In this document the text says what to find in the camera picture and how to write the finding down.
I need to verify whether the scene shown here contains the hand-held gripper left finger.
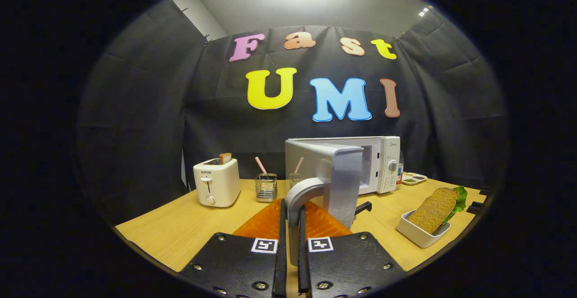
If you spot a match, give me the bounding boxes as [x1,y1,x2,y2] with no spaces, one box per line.
[178,198,288,298]

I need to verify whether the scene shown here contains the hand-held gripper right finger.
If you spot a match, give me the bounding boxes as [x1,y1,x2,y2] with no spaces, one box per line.
[297,201,407,298]

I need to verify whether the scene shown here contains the white microwave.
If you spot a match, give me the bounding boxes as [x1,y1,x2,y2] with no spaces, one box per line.
[285,136,401,267]

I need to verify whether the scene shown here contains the brown bread lettuce sandwich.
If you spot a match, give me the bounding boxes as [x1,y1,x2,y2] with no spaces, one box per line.
[407,186,468,235]

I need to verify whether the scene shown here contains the clear glass cup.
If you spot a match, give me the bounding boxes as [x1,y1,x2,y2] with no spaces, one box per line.
[288,173,308,191]

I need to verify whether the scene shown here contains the white toaster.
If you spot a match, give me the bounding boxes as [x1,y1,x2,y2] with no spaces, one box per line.
[193,157,241,208]

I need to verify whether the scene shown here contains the white rectangular dish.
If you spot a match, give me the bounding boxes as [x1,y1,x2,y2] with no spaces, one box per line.
[396,210,451,248]

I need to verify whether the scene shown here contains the black blocks at table edge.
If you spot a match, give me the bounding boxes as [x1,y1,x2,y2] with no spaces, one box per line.
[467,188,491,215]

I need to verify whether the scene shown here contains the black backdrop cloth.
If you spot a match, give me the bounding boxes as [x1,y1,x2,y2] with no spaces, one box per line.
[76,0,510,226]

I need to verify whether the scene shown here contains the wire-wrapped glass cup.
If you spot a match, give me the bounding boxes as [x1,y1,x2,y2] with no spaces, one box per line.
[255,173,278,202]

